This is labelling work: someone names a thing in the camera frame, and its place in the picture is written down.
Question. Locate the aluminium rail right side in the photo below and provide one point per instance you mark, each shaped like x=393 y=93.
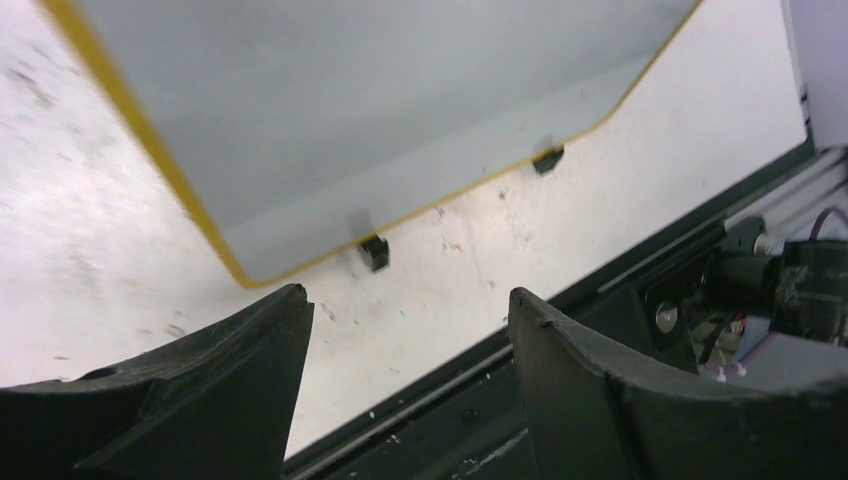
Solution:
x=789 y=211

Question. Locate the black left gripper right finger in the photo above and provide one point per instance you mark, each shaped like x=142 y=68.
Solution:
x=597 y=409

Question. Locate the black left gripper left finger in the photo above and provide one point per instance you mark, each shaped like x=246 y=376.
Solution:
x=214 y=404

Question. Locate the yellow framed small whiteboard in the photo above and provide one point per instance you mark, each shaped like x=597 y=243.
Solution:
x=292 y=130

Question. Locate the black whiteboard foot clip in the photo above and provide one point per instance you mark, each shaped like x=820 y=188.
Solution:
x=548 y=160
x=375 y=252

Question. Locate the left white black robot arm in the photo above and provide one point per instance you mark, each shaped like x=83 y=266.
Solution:
x=802 y=292

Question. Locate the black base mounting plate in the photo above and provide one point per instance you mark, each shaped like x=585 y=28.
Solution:
x=466 y=420

